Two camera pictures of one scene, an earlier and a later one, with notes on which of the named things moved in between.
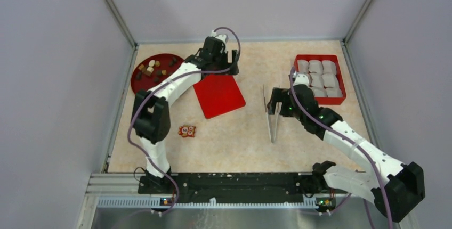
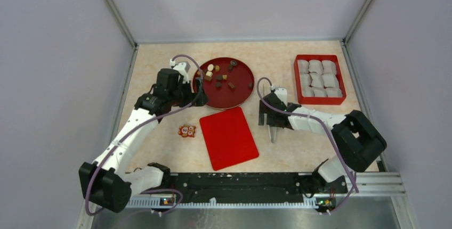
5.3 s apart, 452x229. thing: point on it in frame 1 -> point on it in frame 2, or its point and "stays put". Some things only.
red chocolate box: [324, 76] stays put
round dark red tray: [152, 68] -> [228, 82]
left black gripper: [224, 55] -> [192, 96]
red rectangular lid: [218, 94] -> [228, 138]
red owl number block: [186, 131] stays put
